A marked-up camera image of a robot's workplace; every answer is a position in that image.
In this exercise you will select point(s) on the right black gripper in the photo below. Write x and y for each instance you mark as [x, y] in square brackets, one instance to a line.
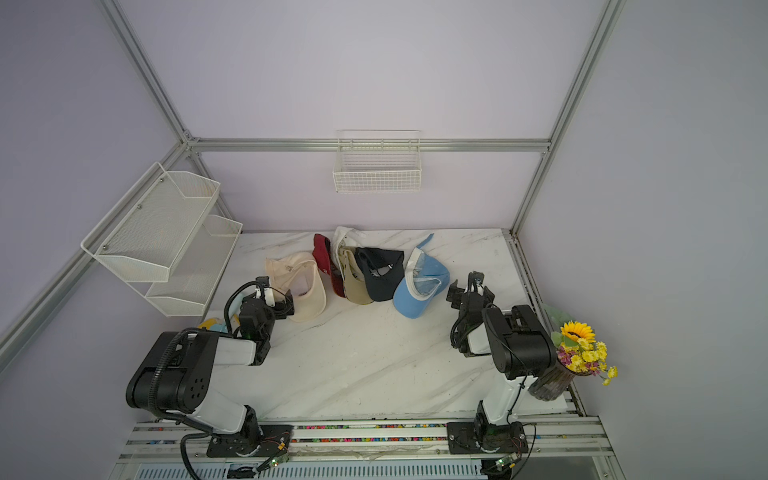
[456, 296]

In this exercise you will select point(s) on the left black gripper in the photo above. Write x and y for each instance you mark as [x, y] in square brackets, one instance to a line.
[281, 310]

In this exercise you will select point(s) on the beige baseball cap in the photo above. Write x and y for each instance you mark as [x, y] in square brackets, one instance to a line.
[298, 274]

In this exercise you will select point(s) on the light blue baseball cap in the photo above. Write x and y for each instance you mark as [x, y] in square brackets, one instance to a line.
[425, 277]

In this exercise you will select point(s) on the dark red baseball cap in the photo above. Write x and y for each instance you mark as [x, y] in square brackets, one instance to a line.
[322, 255]

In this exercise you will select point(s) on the khaki tan baseball cap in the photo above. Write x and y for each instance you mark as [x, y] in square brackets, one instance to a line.
[354, 285]

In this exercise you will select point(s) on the white baseball cap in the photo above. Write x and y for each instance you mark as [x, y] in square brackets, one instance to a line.
[345, 237]

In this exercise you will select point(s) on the dark navy baseball cap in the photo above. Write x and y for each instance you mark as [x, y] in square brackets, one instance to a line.
[382, 269]

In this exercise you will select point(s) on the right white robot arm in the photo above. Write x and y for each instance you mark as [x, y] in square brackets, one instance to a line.
[521, 352]

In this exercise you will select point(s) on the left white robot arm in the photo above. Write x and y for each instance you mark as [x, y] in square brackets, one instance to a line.
[174, 382]

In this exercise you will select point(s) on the sunflower bouquet in vase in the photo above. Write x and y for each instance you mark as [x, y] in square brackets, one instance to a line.
[578, 354]

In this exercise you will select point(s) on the white mesh two-tier shelf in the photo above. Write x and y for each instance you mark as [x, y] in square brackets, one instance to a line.
[165, 241]

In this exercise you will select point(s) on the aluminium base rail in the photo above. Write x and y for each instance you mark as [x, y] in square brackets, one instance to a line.
[549, 436]

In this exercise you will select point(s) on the white wire wall basket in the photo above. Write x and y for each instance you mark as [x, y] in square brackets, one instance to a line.
[377, 161]

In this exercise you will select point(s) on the aluminium frame rails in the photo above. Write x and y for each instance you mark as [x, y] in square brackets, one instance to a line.
[39, 313]

